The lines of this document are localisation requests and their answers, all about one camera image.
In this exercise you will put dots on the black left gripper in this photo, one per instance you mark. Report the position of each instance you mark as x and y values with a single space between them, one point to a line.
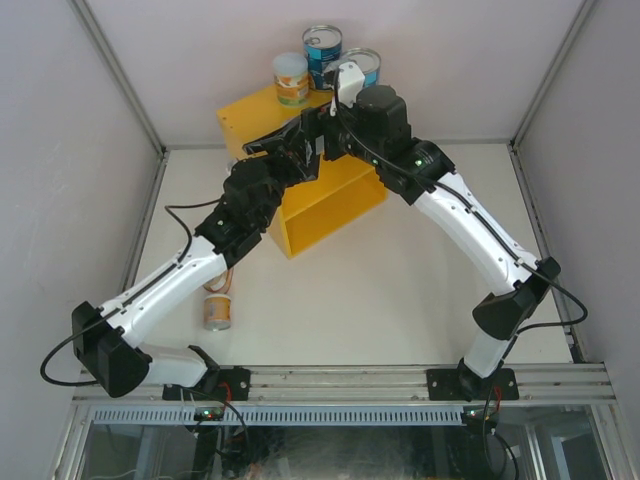
284 157

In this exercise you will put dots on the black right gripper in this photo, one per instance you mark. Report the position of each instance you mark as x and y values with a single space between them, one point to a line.
316 124

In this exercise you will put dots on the orange can with white lid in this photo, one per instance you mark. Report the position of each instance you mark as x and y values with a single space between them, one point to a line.
291 79

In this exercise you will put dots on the blue soup can with noodles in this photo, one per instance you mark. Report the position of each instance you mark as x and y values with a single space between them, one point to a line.
369 62

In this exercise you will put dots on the oval fish tin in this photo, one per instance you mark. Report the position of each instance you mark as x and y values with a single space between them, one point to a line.
220 284

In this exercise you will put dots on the orange label can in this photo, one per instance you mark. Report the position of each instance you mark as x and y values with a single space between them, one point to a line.
217 312

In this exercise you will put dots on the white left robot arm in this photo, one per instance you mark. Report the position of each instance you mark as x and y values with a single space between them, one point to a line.
109 340

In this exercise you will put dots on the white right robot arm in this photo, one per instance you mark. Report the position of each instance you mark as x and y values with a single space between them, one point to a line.
426 178

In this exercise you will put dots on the yellow wooden shelf cabinet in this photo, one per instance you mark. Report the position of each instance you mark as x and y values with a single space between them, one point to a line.
346 188

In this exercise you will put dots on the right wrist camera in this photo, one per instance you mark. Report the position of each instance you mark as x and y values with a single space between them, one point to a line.
347 81

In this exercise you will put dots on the left aluminium frame post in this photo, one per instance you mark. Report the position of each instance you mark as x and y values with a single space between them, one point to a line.
98 38

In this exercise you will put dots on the aluminium frame post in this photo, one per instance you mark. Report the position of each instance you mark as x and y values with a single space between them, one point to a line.
579 22
98 38

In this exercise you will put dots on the black left base bracket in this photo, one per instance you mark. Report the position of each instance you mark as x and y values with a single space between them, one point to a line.
228 384

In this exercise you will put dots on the black base bracket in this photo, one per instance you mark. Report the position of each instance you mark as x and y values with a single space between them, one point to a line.
456 384
228 384

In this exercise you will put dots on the grey slotted cable duct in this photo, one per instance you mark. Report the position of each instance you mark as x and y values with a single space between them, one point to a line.
262 416

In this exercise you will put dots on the black right base bracket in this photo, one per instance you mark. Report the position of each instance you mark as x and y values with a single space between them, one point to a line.
456 384

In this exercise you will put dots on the right aluminium frame post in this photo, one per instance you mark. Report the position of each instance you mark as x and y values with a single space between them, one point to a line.
579 22

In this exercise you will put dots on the aluminium mounting rail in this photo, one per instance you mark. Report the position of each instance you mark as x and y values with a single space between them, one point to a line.
539 384

